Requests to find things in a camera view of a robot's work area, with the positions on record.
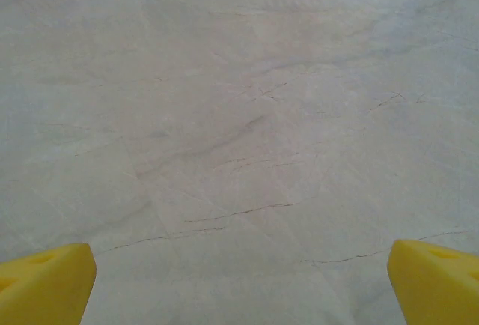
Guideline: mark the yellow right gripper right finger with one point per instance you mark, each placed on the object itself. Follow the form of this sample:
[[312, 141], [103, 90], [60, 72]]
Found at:
[[438, 291]]

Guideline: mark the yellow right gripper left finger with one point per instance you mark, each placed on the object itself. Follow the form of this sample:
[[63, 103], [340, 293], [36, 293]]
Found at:
[[45, 287]]

